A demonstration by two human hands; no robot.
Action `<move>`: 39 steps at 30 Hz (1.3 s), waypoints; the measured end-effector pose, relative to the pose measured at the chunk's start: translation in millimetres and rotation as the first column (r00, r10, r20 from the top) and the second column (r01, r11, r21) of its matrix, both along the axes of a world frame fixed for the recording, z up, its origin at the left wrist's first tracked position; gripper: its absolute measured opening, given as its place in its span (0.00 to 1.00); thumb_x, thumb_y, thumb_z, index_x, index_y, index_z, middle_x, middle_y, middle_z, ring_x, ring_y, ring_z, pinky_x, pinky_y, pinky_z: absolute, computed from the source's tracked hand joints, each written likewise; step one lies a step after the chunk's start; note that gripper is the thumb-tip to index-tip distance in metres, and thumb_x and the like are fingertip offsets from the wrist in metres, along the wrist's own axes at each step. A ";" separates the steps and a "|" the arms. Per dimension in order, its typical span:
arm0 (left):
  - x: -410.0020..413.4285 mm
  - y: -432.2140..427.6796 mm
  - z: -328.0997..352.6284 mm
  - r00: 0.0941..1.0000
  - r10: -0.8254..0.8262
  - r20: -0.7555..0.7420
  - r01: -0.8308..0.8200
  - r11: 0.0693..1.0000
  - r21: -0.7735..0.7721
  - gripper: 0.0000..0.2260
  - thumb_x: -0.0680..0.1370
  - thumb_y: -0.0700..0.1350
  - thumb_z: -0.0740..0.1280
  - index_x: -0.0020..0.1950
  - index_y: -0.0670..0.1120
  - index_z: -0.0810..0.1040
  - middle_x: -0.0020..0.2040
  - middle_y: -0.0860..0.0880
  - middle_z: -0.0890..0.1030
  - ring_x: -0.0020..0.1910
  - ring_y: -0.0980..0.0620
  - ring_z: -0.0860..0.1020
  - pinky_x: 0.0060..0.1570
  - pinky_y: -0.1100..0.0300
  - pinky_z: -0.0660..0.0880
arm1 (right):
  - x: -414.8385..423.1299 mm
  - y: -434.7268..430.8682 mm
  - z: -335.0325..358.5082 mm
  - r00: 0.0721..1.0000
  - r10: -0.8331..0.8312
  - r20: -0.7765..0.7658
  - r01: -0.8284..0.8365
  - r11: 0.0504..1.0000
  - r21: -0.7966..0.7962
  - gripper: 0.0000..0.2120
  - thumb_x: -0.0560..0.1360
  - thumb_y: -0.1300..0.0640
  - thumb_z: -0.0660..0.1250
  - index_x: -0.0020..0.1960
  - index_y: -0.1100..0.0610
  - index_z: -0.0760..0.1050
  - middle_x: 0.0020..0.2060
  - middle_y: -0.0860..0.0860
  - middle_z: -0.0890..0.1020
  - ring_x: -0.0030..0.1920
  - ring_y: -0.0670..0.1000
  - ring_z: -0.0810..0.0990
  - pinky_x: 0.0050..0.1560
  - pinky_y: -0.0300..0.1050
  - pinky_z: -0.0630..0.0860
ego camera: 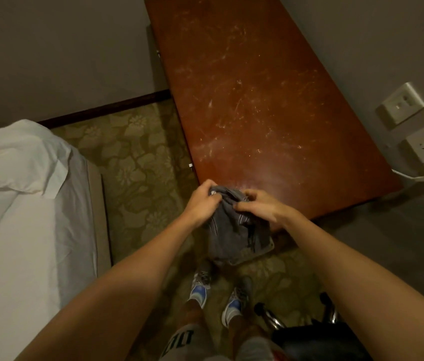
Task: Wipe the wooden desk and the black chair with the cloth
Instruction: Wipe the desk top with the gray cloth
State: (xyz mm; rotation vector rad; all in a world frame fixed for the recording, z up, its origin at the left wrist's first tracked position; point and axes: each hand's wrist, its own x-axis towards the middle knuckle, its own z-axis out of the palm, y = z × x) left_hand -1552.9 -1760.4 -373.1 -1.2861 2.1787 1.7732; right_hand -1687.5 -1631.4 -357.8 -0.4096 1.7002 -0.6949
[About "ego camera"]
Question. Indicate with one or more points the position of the dark wooden baseboard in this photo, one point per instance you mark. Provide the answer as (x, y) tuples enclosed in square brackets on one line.
[(106, 108)]

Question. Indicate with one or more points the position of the person's left hand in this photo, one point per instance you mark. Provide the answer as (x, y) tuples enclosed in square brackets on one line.
[(198, 206)]

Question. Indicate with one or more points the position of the person's left forearm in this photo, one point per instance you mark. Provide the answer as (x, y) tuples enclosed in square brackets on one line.
[(121, 293)]

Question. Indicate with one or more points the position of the white pillow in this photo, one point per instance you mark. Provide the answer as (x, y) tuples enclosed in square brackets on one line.
[(16, 157)]

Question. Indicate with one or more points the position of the person's leg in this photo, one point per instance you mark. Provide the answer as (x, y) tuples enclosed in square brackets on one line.
[(245, 328), (193, 315)]

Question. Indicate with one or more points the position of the person's left blue grey sneaker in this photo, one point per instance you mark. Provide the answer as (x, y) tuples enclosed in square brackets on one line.
[(199, 287)]

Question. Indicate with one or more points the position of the black chair with chrome base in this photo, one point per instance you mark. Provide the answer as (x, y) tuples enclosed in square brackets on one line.
[(309, 336)]

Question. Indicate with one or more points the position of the grey cloth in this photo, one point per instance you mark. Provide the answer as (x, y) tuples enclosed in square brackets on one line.
[(234, 236)]

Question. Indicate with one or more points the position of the person's left leg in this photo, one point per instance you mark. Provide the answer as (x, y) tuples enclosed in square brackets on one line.
[(193, 315)]

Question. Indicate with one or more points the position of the person's right forearm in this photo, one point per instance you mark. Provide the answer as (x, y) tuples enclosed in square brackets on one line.
[(362, 289)]

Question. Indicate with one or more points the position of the person's right leg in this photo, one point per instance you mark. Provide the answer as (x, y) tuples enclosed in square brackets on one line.
[(245, 328)]

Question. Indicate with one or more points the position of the person's left thumb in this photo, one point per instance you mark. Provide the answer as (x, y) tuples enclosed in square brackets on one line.
[(215, 200)]

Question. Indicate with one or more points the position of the person's grey printed shorts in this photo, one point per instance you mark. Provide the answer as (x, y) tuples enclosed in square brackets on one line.
[(193, 344)]

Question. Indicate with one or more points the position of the person's right hand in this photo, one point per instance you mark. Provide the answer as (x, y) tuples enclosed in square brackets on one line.
[(268, 210)]

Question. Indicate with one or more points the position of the bed with white sheet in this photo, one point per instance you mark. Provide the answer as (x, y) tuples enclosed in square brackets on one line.
[(20, 266)]

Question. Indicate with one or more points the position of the person's right blue grey sneaker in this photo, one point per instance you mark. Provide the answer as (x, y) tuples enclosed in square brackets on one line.
[(235, 301)]

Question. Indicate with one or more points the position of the person's blue grey sneaker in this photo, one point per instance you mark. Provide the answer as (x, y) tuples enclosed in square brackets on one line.
[(235, 301), (199, 287)]

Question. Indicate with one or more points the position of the white wall switch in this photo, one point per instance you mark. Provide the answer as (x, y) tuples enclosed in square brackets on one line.
[(402, 104)]

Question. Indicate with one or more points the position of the person's right thumb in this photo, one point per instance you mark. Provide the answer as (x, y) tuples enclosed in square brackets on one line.
[(242, 207)]

